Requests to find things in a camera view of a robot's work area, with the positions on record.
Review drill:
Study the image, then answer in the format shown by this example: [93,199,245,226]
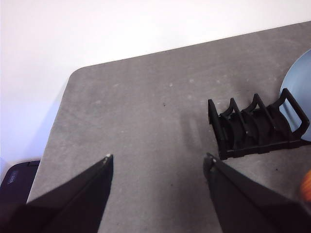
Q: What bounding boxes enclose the red apple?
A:
[299,169,311,202]

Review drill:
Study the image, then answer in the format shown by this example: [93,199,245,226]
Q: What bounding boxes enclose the blue plate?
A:
[279,48,311,143]

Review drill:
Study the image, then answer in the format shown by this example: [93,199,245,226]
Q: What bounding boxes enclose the dark purple box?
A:
[0,160,41,207]

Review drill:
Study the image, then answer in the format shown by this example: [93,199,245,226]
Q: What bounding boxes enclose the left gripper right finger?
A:
[203,152,311,233]

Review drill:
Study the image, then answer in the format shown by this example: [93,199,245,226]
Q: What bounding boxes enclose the black plate rack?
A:
[207,87,311,161]

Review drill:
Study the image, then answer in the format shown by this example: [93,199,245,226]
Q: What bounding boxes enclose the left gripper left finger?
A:
[0,153,114,233]

